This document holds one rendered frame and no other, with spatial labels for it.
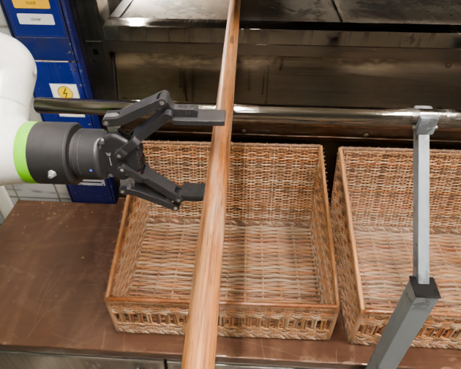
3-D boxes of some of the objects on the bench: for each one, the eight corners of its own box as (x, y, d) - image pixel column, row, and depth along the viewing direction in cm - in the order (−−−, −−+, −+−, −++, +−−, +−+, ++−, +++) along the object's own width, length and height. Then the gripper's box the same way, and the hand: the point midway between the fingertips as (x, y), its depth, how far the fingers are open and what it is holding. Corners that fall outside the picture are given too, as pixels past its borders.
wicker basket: (148, 203, 139) (136, 137, 121) (312, 208, 138) (324, 141, 119) (112, 335, 103) (86, 269, 85) (333, 343, 101) (356, 278, 83)
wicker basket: (321, 209, 137) (335, 143, 119) (490, 215, 135) (531, 148, 117) (345, 347, 100) (371, 282, 82) (577, 357, 99) (656, 293, 80)
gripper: (66, 62, 54) (226, 65, 53) (105, 198, 70) (227, 201, 70) (45, 89, 48) (223, 94, 48) (92, 229, 65) (225, 233, 64)
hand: (217, 157), depth 59 cm, fingers open, 13 cm apart
